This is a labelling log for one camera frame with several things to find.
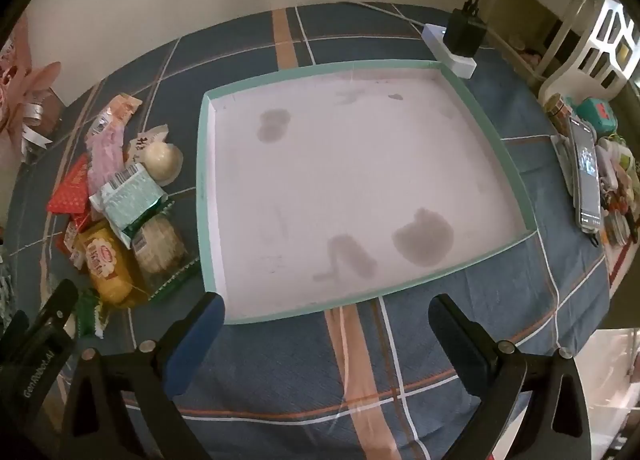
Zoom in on round white cake packet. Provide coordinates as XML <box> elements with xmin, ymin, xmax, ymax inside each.
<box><xmin>142</xmin><ymin>140</ymin><xmax>184</xmax><ymax>186</ymax></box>

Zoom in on small teal case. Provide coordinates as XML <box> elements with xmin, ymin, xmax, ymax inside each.
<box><xmin>580</xmin><ymin>98</ymin><xmax>617</xmax><ymax>134</ymax></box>

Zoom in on pink flower bouquet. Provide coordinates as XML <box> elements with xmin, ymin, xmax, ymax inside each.
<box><xmin>0</xmin><ymin>38</ymin><xmax>66</xmax><ymax>163</ymax></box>

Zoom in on clear noodle snack packet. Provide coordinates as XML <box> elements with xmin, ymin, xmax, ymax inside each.
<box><xmin>131</xmin><ymin>213</ymin><xmax>201</xmax><ymax>298</ymax></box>

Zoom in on white printed snack packet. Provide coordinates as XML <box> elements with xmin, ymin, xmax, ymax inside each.
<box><xmin>125</xmin><ymin>124</ymin><xmax>170</xmax><ymax>166</ymax></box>

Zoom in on white power strip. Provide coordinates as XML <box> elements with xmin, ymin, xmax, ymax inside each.
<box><xmin>422</xmin><ymin>23</ymin><xmax>477</xmax><ymax>78</ymax></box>

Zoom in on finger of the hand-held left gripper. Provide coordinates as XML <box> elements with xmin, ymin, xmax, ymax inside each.
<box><xmin>40</xmin><ymin>280</ymin><xmax>79</xmax><ymax>338</ymax></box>

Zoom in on white lattice chair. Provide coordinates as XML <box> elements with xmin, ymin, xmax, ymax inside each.
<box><xmin>539</xmin><ymin>0</ymin><xmax>640</xmax><ymax>102</ymax></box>

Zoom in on black charger adapter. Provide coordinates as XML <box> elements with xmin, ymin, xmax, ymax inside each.
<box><xmin>445</xmin><ymin>8</ymin><xmax>487</xmax><ymax>58</ymax></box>

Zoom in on teal shallow cardboard box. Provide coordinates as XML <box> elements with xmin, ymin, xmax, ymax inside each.
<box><xmin>196</xmin><ymin>59</ymin><xmax>537</xmax><ymax>326</ymax></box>

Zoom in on black smartphone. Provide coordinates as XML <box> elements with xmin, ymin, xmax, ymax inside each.
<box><xmin>569</xmin><ymin>115</ymin><xmax>602</xmax><ymax>233</ymax></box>

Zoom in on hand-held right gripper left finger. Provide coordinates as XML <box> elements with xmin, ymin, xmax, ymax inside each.
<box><xmin>57</xmin><ymin>292</ymin><xmax>225</xmax><ymax>460</ymax></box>

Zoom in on red patterned snack packet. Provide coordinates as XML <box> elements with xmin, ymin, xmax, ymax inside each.
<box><xmin>47</xmin><ymin>155</ymin><xmax>92</xmax><ymax>215</ymax></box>

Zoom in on blue plaid tablecloth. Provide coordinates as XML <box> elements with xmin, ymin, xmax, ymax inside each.
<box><xmin>0</xmin><ymin>1</ymin><xmax>613</xmax><ymax>460</ymax></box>

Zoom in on pile of small packets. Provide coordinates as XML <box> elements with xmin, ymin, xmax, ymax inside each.
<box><xmin>595</xmin><ymin>134</ymin><xmax>640</xmax><ymax>247</ymax></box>

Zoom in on green white snack packet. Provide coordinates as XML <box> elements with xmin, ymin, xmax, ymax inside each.
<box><xmin>90</xmin><ymin>163</ymin><xmax>170</xmax><ymax>246</ymax></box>

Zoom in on pink snack packet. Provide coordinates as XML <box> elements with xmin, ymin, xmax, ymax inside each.
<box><xmin>86</xmin><ymin>123</ymin><xmax>127</xmax><ymax>197</ymax></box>

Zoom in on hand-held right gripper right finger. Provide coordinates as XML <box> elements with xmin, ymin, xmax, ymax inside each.
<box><xmin>428</xmin><ymin>293</ymin><xmax>593</xmax><ymax>460</ymax></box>

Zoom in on yellow snack packet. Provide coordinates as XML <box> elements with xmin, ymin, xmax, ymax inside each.
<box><xmin>75</xmin><ymin>220</ymin><xmax>149</xmax><ymax>310</ymax></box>

